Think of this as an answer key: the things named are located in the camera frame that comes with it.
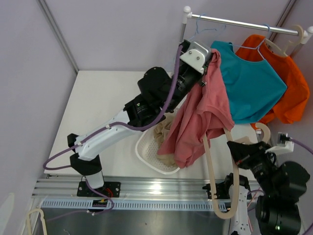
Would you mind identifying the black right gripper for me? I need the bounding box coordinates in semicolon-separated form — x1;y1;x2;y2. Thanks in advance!
228;140;278;194

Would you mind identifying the pink t shirt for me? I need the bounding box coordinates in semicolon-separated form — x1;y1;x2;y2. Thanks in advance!
157;49;234;168

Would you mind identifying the light blue wire hanger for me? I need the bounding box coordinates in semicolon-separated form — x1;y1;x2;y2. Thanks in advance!
168;13;227;69
232;34;269;62

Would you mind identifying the beige t shirt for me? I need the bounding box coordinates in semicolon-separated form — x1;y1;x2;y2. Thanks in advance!
153;109;179;168

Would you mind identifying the beige plastic hanger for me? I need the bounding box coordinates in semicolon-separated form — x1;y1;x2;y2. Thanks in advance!
203;122;271;220

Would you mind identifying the teal t shirt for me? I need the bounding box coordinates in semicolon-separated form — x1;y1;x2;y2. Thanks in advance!
211;41;287;124

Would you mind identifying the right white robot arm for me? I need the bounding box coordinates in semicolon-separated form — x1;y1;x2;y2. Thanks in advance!
227;141;310;235

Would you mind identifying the orange t shirt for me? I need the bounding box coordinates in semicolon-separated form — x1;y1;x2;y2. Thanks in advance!
235;34;311;130

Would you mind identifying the beige hanger under orange shirt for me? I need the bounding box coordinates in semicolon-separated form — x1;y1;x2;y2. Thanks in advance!
264;24;305;58

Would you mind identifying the beige hanger bottom left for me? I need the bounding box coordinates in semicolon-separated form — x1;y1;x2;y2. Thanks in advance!
25;208;48;235

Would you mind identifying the white clothes rack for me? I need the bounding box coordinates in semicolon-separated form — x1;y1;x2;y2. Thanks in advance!
180;5;313;138

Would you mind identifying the white perforated plastic basket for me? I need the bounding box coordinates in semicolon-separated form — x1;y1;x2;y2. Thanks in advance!
135;129;180;175

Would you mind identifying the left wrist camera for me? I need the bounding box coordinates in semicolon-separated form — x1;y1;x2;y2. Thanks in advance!
179;41;212;75

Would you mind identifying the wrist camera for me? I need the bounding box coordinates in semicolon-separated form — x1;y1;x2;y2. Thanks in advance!
179;41;212;75
266;132;294;156

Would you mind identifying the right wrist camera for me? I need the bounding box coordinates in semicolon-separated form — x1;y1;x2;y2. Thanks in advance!
266;132;294;156

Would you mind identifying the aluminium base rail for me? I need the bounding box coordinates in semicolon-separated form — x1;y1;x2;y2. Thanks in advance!
31;175;209;201

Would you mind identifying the white slotted cable duct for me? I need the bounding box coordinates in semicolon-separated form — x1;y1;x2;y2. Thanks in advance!
42;199;213;211

